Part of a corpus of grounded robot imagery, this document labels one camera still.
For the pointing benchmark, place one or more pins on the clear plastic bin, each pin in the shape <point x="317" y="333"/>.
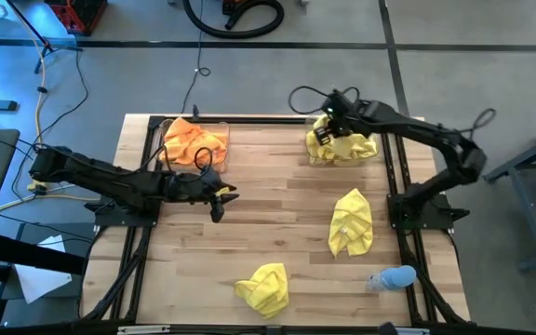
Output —
<point x="311" y="163"/>
<point x="217" y="168"/>

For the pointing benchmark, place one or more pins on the light blue plastic bottle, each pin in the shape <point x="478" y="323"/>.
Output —
<point x="396" y="278"/>

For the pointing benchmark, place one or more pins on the black clamp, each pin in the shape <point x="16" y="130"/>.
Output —
<point x="196" y="111"/>

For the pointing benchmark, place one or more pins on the black tripod stand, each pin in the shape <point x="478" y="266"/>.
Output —
<point x="49" y="47"/>

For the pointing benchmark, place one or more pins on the white metal bracket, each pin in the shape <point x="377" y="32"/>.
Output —
<point x="142" y="329"/>
<point x="412" y="331"/>

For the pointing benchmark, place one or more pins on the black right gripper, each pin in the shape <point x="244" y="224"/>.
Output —
<point x="342" y="114"/>

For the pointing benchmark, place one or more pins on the black desk base beam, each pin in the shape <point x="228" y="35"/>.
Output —
<point x="26" y="253"/>

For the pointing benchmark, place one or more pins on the white paper sheet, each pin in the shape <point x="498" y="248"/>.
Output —
<point x="40" y="279"/>

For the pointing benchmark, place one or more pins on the red black tool case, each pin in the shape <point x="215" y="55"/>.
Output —
<point x="77" y="14"/>

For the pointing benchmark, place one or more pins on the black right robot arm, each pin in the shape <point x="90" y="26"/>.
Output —
<point x="412" y="128"/>

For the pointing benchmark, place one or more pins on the black aluminium table frame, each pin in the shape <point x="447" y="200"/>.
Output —
<point x="249" y="120"/>

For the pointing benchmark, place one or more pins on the grey metal cart frame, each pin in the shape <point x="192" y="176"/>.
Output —
<point x="528" y="156"/>

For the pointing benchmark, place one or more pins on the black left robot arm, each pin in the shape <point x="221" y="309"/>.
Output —
<point x="110" y="181"/>

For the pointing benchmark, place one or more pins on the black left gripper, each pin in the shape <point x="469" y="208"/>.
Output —
<point x="198" y="188"/>

